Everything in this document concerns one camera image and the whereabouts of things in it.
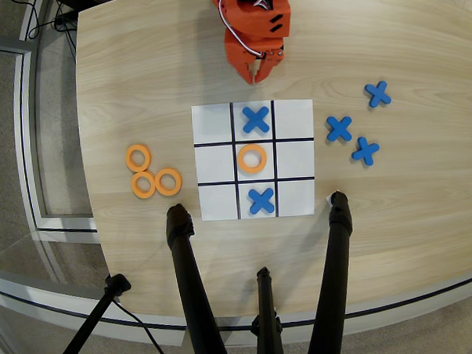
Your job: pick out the thick black tripod leg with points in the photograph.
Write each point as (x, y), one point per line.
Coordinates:
(189, 273)
(334, 267)

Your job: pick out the orange moving gripper finger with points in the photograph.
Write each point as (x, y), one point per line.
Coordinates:
(272, 61)

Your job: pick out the black tripod legs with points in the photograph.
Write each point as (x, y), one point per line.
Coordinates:
(29, 295)

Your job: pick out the white tape piece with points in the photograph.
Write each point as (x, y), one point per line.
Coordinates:
(328, 199)

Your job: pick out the short black tripod leg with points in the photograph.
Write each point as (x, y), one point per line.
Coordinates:
(266, 309)

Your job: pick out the silver metal floor frame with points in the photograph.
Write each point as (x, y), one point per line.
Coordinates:
(25, 155)

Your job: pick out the orange fixed gripper finger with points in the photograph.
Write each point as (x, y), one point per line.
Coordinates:
(241, 67)

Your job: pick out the thin black stand leg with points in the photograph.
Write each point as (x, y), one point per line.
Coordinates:
(93, 320)

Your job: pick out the blue foam cross piece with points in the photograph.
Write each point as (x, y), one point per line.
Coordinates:
(256, 119)
(378, 94)
(261, 201)
(339, 129)
(365, 151)

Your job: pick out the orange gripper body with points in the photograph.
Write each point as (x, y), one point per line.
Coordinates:
(241, 53)

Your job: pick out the white tic-tac-toe paper board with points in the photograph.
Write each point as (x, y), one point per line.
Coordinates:
(214, 123)

